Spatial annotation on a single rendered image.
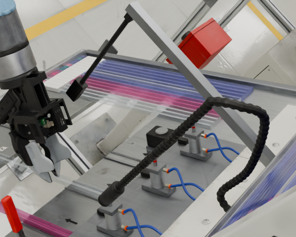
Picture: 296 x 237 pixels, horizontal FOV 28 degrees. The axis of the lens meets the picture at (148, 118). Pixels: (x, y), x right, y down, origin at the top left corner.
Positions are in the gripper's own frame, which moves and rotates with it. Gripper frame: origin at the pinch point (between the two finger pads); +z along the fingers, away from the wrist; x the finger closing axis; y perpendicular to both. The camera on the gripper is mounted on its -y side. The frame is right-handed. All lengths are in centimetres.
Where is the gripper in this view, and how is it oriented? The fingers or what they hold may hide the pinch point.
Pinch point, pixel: (49, 173)
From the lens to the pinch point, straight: 111.2
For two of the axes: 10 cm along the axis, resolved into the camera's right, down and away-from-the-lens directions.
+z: 2.8, 8.9, 3.7
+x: 5.9, -4.6, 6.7
